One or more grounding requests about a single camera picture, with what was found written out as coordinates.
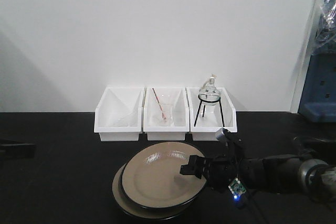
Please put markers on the white storage bin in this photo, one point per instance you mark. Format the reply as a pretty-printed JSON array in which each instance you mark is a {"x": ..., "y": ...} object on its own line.
[
  {"x": 180, "y": 115},
  {"x": 205, "y": 121},
  {"x": 118, "y": 115}
]

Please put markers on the plastic bag of pegs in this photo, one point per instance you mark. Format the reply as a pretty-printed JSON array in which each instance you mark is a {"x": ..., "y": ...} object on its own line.
[{"x": 325, "y": 36}]

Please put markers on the clear glass beaker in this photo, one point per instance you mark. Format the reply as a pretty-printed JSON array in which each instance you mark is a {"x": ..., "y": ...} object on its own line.
[{"x": 167, "y": 107}]

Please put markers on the black sink basin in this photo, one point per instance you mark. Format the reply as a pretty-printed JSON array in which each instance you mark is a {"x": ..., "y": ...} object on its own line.
[{"x": 316, "y": 146}]

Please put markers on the beige plate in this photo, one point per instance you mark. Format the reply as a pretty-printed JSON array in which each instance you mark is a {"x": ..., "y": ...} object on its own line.
[
  {"x": 144, "y": 191},
  {"x": 171, "y": 154}
]

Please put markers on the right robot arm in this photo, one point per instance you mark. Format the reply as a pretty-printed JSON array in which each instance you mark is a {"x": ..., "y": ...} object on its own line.
[{"x": 310, "y": 172}]

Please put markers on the round glass flask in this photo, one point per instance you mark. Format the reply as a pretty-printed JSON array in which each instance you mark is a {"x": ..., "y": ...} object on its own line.
[{"x": 208, "y": 93}]

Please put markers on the left white storage bin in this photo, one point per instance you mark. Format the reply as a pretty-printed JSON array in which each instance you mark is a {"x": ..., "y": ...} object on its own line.
[{"x": 118, "y": 115}]

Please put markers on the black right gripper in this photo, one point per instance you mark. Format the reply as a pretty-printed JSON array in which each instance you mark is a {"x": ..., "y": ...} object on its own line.
[{"x": 220, "y": 170}]

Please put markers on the red striped stirring rod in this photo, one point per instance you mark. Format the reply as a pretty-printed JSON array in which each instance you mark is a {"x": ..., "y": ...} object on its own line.
[{"x": 164, "y": 117}]

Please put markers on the right white storage bin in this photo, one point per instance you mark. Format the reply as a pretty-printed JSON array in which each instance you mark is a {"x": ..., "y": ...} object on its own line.
[{"x": 205, "y": 121}]

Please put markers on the middle white storage bin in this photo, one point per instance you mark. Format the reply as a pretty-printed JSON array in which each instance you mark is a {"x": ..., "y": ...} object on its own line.
[{"x": 180, "y": 115}]

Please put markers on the blue pegboard drying rack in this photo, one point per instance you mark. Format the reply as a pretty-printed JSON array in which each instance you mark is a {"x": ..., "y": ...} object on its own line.
[{"x": 317, "y": 102}]

